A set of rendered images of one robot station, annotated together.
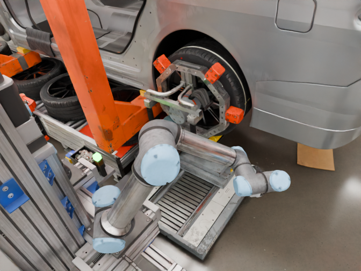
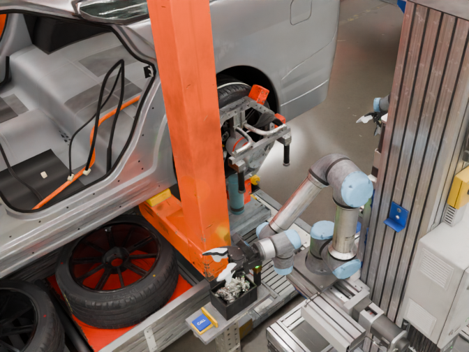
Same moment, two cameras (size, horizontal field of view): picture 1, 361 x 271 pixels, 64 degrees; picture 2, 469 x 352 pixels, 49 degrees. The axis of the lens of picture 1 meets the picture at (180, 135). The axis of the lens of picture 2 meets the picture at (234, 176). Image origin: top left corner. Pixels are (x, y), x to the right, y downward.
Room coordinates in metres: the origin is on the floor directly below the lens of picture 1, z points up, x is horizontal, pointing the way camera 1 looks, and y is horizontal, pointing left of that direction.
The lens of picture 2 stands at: (1.14, 2.22, 2.63)
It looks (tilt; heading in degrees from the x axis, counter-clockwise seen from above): 40 degrees down; 282
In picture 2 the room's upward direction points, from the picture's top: 4 degrees counter-clockwise
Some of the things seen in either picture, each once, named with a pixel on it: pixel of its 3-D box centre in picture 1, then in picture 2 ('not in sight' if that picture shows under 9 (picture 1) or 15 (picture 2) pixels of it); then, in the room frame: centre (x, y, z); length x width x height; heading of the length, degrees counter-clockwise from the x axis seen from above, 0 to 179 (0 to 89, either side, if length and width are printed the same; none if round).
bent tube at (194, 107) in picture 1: (192, 91); (263, 121); (1.44, -0.10, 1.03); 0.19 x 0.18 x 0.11; 139
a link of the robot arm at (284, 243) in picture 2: not in sight; (284, 242); (1.24, 0.95, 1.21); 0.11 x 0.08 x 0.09; 33
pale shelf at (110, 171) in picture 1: (87, 166); (228, 307); (1.53, 0.72, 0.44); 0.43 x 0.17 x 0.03; 49
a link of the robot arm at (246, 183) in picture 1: (248, 181); not in sight; (0.68, -0.23, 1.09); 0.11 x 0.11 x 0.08; 5
